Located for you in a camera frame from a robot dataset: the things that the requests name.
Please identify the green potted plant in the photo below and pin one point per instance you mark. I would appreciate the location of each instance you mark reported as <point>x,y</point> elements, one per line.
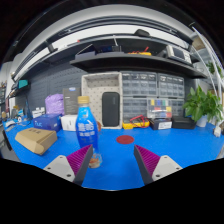
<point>201,105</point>

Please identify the clear organizer, coloured parts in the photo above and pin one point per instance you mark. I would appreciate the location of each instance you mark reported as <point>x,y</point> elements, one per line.
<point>160,108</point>

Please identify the brown cardboard box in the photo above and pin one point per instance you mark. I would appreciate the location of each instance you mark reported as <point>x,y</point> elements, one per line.
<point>35,140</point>

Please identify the yellow meter with red leads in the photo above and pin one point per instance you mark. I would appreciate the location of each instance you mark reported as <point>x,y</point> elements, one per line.
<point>140,53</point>

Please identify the white metal rack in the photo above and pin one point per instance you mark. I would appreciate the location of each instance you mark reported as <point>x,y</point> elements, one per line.
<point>213,63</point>

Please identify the black flat case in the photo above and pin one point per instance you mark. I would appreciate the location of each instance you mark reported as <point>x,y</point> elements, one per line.
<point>183,122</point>

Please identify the yellow multimeter with leads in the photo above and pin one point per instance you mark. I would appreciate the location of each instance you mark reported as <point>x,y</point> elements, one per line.
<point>128,126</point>

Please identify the white carton box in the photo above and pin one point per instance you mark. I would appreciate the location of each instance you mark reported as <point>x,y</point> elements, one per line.
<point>69,122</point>

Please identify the flat round red coaster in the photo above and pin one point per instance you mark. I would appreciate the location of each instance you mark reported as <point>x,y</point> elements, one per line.
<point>125,139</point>

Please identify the narrow grey drawer cabinet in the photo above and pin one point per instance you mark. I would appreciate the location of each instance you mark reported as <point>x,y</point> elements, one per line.
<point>178,107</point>

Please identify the black wall shelf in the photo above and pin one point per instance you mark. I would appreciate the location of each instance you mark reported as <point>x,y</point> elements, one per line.
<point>140,63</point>

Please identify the white dotted storage bin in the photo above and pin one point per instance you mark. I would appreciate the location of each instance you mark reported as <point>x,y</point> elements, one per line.
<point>95,86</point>

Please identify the blue drink bottle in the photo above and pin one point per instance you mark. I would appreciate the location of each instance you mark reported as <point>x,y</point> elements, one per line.
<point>86,130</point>

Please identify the purple plastic bag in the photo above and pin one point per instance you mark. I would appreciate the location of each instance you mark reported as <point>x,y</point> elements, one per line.
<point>54,104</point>

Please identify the black rectangular case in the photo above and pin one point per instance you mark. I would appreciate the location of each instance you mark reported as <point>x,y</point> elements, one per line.
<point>110,109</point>

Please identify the black box, white label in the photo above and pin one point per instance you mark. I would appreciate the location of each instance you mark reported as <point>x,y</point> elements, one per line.
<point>161,124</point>

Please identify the small white adapter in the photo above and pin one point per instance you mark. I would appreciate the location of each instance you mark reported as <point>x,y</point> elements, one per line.
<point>217,131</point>

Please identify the dark grey carton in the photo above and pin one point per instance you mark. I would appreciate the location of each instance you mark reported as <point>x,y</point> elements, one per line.
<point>71,101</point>

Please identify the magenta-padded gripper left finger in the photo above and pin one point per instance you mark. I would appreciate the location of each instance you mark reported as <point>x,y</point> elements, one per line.
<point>60,165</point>

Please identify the white bench instrument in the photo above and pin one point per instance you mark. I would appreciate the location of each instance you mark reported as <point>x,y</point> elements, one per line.
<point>179,54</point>

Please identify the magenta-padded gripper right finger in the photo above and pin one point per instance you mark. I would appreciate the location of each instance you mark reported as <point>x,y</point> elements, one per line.
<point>163,165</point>

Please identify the blue carton box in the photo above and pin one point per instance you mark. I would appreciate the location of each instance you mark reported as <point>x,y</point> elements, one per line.
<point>46,122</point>

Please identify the wide grey drawer cabinet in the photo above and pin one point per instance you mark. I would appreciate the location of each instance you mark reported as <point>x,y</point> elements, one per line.
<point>139,84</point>

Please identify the teal plastic bin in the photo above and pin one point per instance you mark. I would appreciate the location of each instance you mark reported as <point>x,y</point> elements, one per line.
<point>22,84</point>

